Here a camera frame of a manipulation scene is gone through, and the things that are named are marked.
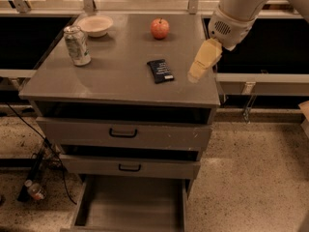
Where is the dark blue rxbar wrapper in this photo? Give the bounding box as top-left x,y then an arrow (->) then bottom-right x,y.
147,59 -> 174,84

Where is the plastic bottle on floor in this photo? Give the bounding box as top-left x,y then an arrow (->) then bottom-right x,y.
24,180 -> 46,200

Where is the black cable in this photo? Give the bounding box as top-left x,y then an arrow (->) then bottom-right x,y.
4,101 -> 78,206

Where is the grey bottom drawer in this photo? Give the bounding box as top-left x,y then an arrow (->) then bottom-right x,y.
60,176 -> 186,232

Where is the red apple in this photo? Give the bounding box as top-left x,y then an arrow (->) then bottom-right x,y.
151,18 -> 170,40

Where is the grey middle drawer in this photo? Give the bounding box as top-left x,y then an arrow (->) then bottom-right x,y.
60,155 -> 200,180

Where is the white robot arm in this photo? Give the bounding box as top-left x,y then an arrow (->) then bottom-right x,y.
187,0 -> 309,83

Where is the silver soda can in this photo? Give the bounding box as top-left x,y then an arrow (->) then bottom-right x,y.
64,25 -> 91,66

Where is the grey drawer cabinet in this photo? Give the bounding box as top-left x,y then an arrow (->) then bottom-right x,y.
18,13 -> 221,198

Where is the white bowl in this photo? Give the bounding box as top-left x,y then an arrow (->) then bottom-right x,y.
77,15 -> 113,38

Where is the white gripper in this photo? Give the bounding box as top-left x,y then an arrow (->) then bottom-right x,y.
187,8 -> 256,83

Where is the grey drawer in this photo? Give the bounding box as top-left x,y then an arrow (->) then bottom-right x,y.
60,155 -> 200,180
60,176 -> 186,232
37,117 -> 211,150

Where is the black bar on floor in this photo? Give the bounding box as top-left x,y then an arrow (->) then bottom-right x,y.
17,150 -> 44,202

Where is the grey top drawer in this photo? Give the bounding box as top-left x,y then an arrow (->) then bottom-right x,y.
37,117 -> 211,150

